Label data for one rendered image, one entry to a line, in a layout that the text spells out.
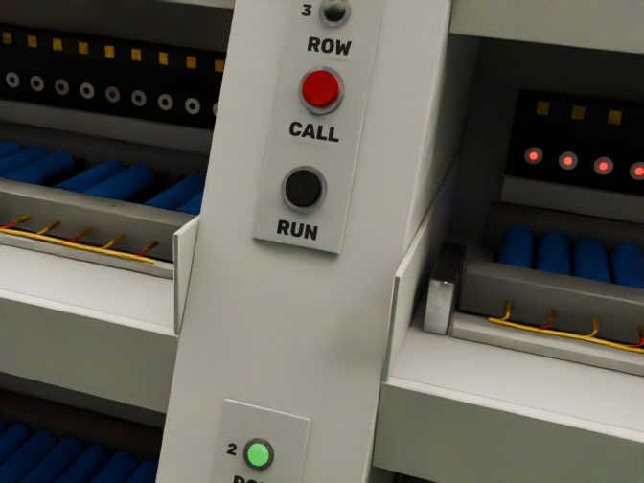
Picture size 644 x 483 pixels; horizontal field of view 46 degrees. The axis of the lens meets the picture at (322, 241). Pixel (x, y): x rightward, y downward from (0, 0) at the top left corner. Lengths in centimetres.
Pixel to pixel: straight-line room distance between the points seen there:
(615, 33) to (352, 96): 11
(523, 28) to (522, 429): 17
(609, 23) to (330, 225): 14
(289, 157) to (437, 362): 11
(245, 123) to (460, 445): 17
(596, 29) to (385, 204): 11
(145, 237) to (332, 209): 13
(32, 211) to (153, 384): 14
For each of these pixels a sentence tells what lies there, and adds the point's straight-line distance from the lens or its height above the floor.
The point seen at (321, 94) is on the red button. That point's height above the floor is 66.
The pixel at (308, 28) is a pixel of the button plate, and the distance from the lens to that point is 34.
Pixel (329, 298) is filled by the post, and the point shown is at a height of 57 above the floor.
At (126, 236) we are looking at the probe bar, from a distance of 43.
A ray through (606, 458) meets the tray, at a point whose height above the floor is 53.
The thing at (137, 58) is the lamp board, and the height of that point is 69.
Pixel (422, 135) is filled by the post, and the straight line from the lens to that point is 32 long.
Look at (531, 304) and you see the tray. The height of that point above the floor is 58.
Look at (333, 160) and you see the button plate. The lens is 32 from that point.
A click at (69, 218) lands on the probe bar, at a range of 44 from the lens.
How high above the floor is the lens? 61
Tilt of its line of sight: 2 degrees down
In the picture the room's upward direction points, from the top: 10 degrees clockwise
